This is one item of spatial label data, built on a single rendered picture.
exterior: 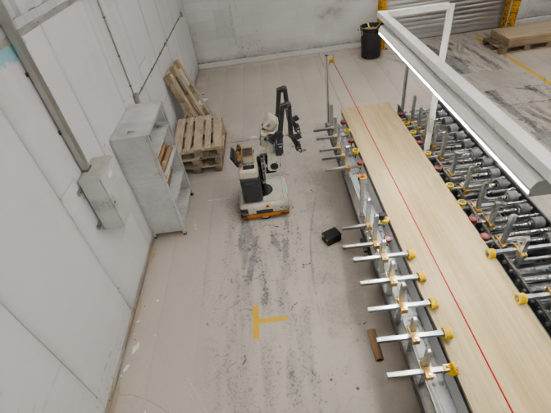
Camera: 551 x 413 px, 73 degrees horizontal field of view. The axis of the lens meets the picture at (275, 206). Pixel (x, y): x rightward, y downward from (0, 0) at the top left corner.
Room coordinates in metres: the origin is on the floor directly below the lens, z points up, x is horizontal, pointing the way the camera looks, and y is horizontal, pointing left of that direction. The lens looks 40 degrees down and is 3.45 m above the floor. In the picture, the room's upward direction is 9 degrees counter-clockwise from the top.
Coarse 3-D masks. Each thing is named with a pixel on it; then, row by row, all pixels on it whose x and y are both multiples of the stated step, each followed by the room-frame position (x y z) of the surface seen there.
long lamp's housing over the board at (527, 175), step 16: (384, 32) 3.39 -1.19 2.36; (400, 48) 2.94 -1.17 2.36; (416, 64) 2.59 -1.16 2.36; (432, 80) 2.28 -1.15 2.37; (448, 96) 2.04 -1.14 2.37; (464, 112) 1.82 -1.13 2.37; (480, 128) 1.63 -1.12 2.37; (496, 144) 1.47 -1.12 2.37; (512, 160) 1.33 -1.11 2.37; (528, 176) 1.20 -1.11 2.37; (544, 192) 1.14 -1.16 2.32
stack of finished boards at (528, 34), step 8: (528, 24) 8.81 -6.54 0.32; (536, 24) 8.72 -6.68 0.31; (544, 24) 8.64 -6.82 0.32; (496, 32) 8.61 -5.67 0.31; (504, 32) 8.52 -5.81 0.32; (512, 32) 8.44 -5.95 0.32; (520, 32) 8.37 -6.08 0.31; (528, 32) 8.30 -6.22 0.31; (536, 32) 8.22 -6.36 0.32; (544, 32) 8.15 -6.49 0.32; (504, 40) 8.23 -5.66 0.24; (512, 40) 8.06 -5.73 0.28; (520, 40) 8.06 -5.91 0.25; (528, 40) 8.05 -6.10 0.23; (536, 40) 8.05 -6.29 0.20; (544, 40) 8.05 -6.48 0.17
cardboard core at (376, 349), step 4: (368, 332) 1.88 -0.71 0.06; (372, 332) 1.86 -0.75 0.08; (372, 336) 1.82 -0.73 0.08; (376, 336) 1.82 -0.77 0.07; (372, 340) 1.78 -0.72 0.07; (372, 344) 1.75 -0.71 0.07; (376, 344) 1.73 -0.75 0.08; (372, 348) 1.71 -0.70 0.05; (376, 348) 1.69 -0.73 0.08; (380, 348) 1.70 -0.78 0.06; (376, 352) 1.66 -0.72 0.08; (380, 352) 1.65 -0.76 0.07; (376, 356) 1.62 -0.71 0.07; (380, 356) 1.61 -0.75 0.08; (376, 360) 1.62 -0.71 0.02; (380, 360) 1.61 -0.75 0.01
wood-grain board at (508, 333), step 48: (384, 144) 3.83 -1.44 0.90; (384, 192) 2.94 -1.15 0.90; (432, 192) 2.83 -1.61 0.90; (432, 240) 2.19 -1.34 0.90; (480, 240) 2.11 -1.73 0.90; (432, 288) 1.70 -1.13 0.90; (480, 288) 1.63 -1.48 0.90; (480, 336) 1.25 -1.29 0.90; (528, 336) 1.20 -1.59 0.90; (480, 384) 0.94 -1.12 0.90; (528, 384) 0.90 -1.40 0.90
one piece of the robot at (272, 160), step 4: (260, 124) 4.21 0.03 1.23; (260, 128) 4.12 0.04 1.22; (260, 132) 4.12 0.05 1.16; (264, 132) 3.97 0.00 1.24; (268, 132) 3.97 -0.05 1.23; (272, 132) 3.98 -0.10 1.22; (260, 136) 3.98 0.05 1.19; (264, 136) 3.96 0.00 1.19; (260, 140) 4.04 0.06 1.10; (260, 144) 4.03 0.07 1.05; (264, 144) 4.02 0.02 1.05; (268, 148) 4.03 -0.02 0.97; (268, 152) 4.03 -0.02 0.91; (272, 152) 4.02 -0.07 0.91; (268, 156) 3.99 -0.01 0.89; (272, 156) 3.98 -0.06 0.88; (268, 160) 3.99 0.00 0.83; (272, 160) 3.98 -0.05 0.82; (276, 160) 3.99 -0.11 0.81; (268, 164) 3.98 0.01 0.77; (272, 164) 3.98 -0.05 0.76; (276, 164) 3.98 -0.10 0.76; (268, 168) 3.99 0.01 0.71; (272, 168) 3.98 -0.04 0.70; (276, 168) 3.98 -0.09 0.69
